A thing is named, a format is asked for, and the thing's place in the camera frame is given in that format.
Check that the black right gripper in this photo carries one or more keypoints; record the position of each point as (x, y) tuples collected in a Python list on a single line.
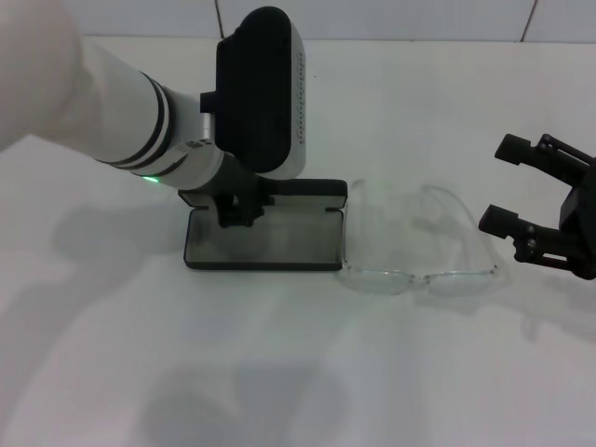
[(584, 223)]

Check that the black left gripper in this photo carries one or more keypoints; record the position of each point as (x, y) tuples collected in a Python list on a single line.
[(247, 179)]

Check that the black glasses case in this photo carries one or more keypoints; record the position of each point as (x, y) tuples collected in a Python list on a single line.
[(288, 237)]

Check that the clear plastic glasses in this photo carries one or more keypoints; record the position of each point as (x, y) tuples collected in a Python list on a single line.
[(372, 281)]

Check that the silver camera mount bracket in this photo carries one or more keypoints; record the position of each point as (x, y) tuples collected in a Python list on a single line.
[(207, 126)]

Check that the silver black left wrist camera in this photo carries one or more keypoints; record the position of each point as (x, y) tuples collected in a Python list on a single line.
[(261, 93)]

